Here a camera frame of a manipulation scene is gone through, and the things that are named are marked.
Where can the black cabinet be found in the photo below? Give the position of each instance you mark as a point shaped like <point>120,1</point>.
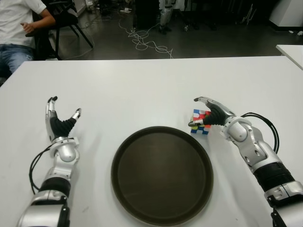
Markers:
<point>146,14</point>

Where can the white neighbouring table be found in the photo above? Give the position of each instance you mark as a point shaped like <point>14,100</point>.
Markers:
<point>292,53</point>

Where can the black wheeled stand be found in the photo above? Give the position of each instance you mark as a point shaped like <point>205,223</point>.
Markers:
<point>187,27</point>

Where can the silver folded stand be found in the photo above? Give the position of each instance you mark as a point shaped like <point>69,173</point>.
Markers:
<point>249,13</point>

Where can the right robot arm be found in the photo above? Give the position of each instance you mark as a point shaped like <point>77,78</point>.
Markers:
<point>241,132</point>

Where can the black chair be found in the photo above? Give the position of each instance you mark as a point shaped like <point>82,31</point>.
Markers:
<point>64,19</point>

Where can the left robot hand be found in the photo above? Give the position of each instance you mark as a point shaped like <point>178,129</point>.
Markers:
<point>58,128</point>

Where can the small white floor object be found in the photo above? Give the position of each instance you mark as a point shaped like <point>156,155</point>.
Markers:
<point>299,33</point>

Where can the white power strip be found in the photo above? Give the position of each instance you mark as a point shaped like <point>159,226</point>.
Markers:
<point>126,10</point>

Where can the white cabinet with dark base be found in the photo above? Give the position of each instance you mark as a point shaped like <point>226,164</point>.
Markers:
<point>288,11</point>

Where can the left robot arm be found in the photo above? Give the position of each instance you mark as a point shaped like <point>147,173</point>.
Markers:
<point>66,153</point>

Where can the dark brown round tray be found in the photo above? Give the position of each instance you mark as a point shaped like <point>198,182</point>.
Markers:
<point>161,177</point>

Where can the person in white shirt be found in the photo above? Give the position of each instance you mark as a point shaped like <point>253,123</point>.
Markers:
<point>16,19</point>

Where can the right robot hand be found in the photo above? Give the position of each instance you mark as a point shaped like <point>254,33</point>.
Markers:
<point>217,116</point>

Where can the grey humanoid robot legs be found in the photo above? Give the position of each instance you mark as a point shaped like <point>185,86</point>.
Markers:
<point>164,16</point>

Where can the multicoloured Rubik's cube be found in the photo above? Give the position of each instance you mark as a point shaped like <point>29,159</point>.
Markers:
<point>200,114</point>

